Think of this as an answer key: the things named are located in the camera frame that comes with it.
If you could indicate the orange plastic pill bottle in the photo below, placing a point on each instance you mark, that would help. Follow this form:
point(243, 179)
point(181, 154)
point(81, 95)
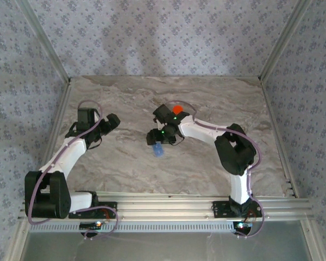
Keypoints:
point(177, 112)

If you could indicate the blue transparent pill organizer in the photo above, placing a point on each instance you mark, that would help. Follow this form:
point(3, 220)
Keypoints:
point(159, 150)

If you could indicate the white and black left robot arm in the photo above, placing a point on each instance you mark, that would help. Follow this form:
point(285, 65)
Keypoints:
point(70, 152)

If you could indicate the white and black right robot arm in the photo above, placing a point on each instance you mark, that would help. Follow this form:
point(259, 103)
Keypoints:
point(201, 133)

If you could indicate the small controller board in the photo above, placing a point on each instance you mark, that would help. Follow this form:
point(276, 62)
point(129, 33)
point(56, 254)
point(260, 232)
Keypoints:
point(243, 225)
point(91, 225)

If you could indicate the grey metal sheet panel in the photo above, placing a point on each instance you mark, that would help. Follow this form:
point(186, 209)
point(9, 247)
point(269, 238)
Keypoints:
point(165, 247)

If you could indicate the aluminium table side rail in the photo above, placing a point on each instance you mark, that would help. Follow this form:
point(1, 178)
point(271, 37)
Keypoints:
point(59, 108)
point(278, 136)

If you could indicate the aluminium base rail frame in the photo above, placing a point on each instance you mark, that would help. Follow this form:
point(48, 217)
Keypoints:
point(165, 206)

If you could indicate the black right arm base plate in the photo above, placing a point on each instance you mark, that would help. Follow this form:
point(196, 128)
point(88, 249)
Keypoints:
point(220, 209)

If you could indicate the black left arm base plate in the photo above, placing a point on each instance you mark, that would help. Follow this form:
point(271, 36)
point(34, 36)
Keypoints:
point(76, 214)

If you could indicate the aluminium corner post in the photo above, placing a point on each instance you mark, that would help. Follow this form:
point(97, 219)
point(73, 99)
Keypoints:
point(45, 40)
point(284, 40)

